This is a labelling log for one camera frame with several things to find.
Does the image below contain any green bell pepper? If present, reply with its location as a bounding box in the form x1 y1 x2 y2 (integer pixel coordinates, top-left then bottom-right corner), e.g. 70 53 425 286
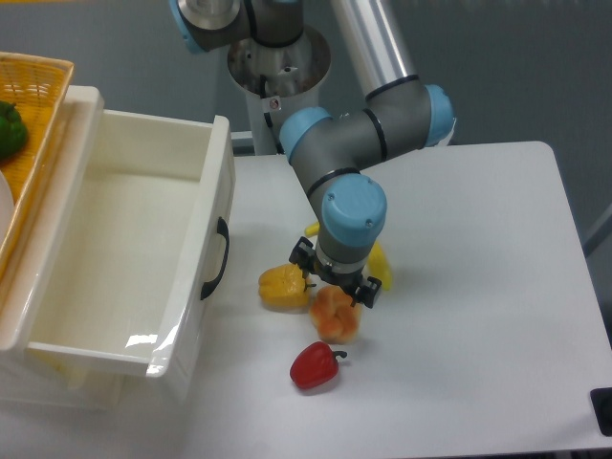
0 100 29 161

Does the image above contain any black device at table edge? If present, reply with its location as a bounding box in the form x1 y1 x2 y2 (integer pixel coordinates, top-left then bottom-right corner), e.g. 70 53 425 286
590 387 612 437

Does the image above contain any red bell pepper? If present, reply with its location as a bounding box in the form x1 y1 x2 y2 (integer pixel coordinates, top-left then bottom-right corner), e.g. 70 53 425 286
290 341 348 390

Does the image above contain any white open drawer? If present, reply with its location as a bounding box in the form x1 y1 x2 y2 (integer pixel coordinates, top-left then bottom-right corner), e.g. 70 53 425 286
30 110 235 401

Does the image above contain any white drawer cabinet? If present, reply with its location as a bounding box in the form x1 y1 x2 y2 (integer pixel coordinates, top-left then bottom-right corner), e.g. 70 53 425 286
1 86 122 409

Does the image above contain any yellow woven basket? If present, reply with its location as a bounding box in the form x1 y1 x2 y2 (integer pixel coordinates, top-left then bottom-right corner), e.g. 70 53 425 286
1 52 74 273

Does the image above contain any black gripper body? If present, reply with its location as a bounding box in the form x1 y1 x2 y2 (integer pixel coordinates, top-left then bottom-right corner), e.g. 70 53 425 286
313 248 366 297

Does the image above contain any yellow bell pepper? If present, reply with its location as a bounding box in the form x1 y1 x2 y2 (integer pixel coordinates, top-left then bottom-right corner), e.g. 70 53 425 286
258 263 317 311

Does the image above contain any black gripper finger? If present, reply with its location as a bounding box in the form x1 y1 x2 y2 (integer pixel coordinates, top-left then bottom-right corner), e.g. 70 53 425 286
289 236 316 279
348 276 383 307

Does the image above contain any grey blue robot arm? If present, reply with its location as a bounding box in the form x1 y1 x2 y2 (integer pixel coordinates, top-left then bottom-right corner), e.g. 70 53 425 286
170 1 455 307

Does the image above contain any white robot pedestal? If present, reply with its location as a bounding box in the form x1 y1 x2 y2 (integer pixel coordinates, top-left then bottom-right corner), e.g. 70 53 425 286
228 26 331 155

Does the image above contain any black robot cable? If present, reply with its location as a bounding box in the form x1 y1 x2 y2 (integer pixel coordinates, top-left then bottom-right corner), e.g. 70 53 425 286
259 75 286 155

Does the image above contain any white plate edge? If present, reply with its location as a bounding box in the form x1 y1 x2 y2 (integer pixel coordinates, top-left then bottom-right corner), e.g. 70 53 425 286
0 173 14 241

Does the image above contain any black drawer handle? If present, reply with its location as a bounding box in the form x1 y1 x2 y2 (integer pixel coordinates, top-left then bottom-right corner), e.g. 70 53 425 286
200 217 230 301

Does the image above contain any round knotted bread roll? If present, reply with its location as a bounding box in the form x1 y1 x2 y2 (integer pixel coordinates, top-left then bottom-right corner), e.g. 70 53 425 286
309 286 361 344

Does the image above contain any yellow banana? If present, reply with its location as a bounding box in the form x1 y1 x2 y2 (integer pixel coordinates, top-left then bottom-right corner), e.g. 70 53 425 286
303 222 393 292

